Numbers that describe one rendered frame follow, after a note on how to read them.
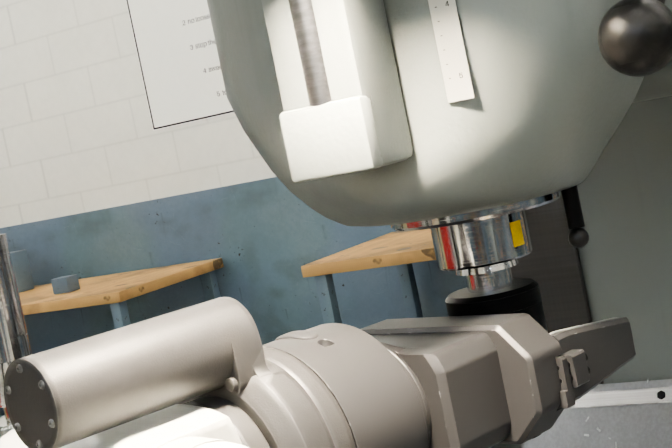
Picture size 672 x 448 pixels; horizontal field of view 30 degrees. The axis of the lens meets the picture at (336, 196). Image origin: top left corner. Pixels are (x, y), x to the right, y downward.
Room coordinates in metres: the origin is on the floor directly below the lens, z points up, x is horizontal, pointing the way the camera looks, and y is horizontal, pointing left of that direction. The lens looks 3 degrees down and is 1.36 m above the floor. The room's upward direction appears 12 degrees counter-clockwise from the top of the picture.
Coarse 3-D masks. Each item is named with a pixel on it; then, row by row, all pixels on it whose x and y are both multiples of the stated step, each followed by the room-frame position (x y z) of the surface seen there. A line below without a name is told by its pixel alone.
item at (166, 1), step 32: (128, 0) 6.01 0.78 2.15; (160, 0) 5.92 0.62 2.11; (192, 0) 5.82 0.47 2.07; (160, 32) 5.94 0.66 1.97; (192, 32) 5.84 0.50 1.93; (160, 64) 5.96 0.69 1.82; (192, 64) 5.86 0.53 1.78; (160, 96) 5.98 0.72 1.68; (192, 96) 5.88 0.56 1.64; (224, 96) 5.79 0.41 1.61; (160, 128) 6.00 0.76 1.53
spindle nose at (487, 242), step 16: (464, 224) 0.60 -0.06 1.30; (480, 224) 0.60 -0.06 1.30; (496, 224) 0.60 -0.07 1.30; (432, 240) 0.62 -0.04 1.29; (448, 240) 0.60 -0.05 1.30; (464, 240) 0.60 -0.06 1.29; (480, 240) 0.60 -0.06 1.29; (496, 240) 0.60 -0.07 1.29; (512, 240) 0.60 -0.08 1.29; (528, 240) 0.61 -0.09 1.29; (448, 256) 0.61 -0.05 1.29; (464, 256) 0.60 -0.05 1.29; (480, 256) 0.60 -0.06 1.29; (496, 256) 0.60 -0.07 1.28; (512, 256) 0.60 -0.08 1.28
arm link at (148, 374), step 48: (96, 336) 0.46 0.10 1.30; (144, 336) 0.46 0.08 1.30; (192, 336) 0.47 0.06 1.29; (240, 336) 0.48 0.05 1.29; (48, 384) 0.43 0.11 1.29; (96, 384) 0.44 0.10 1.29; (144, 384) 0.45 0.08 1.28; (192, 384) 0.47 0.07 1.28; (240, 384) 0.48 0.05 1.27; (288, 384) 0.48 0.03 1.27; (48, 432) 0.43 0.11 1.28; (96, 432) 0.44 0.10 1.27; (144, 432) 0.45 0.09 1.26; (192, 432) 0.44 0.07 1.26; (240, 432) 0.47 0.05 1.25; (288, 432) 0.47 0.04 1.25; (336, 432) 0.48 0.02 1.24
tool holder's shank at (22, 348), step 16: (0, 240) 0.76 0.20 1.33; (0, 256) 0.75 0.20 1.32; (0, 272) 0.75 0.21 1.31; (0, 288) 0.75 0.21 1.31; (16, 288) 0.76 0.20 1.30; (0, 304) 0.75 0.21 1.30; (16, 304) 0.76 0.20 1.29; (0, 320) 0.75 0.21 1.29; (16, 320) 0.76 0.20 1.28; (0, 336) 0.75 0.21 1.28; (16, 336) 0.75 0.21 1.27; (0, 352) 0.75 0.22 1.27; (16, 352) 0.75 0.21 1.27; (0, 368) 0.75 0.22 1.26; (0, 384) 0.75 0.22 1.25; (0, 400) 0.75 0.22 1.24
